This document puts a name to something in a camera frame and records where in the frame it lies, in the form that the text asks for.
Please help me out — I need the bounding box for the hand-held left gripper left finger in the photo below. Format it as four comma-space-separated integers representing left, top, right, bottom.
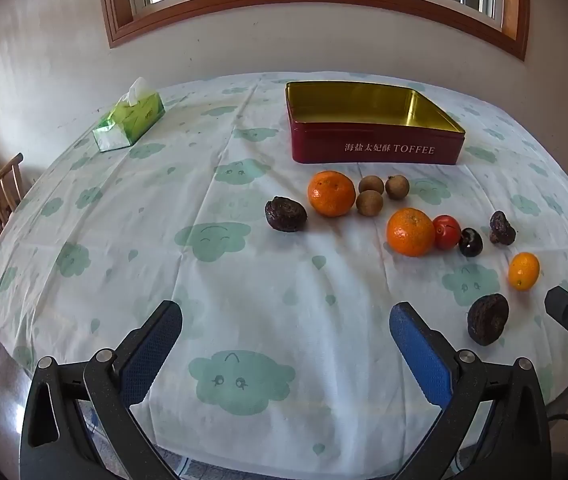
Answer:
20, 300, 185, 480

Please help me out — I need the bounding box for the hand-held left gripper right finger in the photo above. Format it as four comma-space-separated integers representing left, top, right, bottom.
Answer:
389, 302, 552, 480

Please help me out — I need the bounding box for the small oval orange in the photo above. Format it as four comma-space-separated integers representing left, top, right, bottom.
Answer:
508, 252, 541, 292

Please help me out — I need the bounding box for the dark wrinkled passion fruit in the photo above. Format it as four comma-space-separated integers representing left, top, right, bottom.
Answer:
264, 196, 308, 233
466, 293, 510, 347

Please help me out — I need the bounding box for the small dark wrinkled fruit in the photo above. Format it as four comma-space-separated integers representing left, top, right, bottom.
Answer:
489, 210, 517, 246

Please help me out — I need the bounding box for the dark cherry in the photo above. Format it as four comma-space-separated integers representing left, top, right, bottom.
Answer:
458, 227, 484, 257

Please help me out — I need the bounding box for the mandarin orange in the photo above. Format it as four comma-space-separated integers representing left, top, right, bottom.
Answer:
307, 170, 357, 218
386, 207, 437, 258

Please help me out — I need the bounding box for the red cherry tomato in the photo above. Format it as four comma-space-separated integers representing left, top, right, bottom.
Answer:
432, 214, 463, 251

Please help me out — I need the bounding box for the red and gold tin box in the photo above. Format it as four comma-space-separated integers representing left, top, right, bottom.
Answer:
285, 80, 466, 165

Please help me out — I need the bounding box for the green tissue box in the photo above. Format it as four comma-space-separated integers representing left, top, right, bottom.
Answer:
92, 77, 165, 153

